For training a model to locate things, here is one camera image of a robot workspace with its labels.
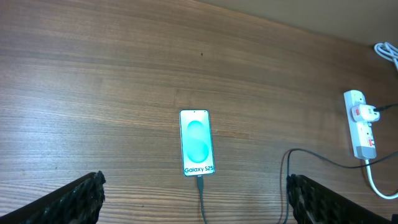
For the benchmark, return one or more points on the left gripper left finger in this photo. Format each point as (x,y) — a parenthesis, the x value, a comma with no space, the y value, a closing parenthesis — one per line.
(79,201)

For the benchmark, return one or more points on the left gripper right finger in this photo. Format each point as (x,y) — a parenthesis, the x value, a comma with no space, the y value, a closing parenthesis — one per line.
(312,202)

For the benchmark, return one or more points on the Galaxy S25 smartphone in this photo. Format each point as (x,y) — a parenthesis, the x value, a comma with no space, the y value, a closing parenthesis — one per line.
(196,143)

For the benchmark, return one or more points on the white USB charger adapter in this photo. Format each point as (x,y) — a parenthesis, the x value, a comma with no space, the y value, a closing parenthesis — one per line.
(365,113)

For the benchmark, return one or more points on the white power strip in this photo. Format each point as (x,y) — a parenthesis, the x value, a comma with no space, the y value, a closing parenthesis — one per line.
(362,138)

